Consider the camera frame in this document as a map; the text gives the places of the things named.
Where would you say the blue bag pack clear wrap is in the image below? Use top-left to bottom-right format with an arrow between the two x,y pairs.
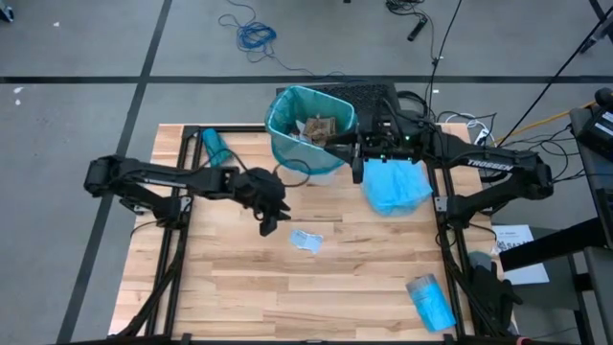
405,273 -> 458,334

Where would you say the white paper sheet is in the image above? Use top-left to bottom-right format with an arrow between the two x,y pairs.
490,223 -> 551,287

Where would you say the slanted black pole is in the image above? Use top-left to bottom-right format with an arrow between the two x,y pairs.
496,9 -> 613,148

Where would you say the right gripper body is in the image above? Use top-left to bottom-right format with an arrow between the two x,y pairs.
356,109 -> 430,162

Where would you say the dark teal bag roll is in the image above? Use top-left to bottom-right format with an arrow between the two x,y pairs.
200,127 -> 234,168

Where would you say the blue cable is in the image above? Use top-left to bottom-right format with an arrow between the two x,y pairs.
218,0 -> 347,81

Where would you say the white power strip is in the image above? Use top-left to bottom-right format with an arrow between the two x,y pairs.
471,119 -> 492,146

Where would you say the black glove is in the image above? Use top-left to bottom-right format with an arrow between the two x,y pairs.
466,251 -> 524,337

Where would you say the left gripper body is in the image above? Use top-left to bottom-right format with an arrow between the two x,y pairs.
233,167 -> 287,217

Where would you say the black cable with plug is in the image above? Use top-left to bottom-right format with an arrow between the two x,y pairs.
385,0 -> 431,43

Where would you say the yellow extension cable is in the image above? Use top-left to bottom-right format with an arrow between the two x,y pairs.
491,99 -> 598,145

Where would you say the black perforated computer case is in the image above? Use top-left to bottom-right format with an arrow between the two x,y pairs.
276,81 -> 401,127

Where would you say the black side desk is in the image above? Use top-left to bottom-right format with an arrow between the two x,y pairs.
497,85 -> 613,345

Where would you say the black table frame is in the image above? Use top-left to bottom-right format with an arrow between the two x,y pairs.
114,124 -> 485,345

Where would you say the light blue trash bag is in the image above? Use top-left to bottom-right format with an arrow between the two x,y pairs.
361,159 -> 435,218

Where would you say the white plastic wrapper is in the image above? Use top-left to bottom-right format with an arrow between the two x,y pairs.
289,228 -> 325,255

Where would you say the teal plastic trash bag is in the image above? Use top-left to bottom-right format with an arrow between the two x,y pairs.
264,84 -> 359,176

